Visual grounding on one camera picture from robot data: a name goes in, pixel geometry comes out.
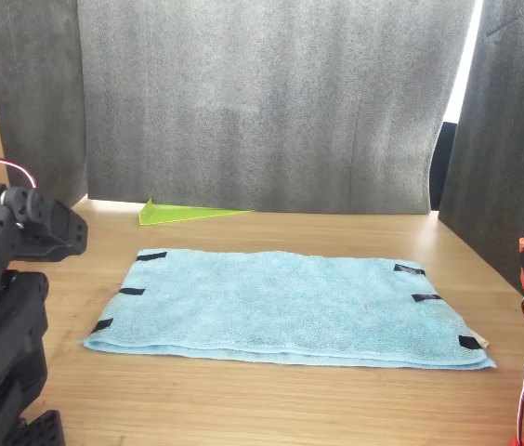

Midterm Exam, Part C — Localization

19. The light blue towel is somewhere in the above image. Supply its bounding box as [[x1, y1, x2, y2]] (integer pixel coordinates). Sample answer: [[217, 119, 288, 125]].
[[83, 248, 497, 372]]

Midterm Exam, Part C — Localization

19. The green acrylic sheet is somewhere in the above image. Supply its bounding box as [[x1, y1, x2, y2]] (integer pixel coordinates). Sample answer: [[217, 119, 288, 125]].
[[138, 198, 255, 228]]

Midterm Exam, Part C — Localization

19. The grey felt panel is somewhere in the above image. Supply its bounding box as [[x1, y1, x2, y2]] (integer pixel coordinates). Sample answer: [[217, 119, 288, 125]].
[[438, 0, 524, 297], [0, 0, 89, 209], [77, 0, 477, 215]]

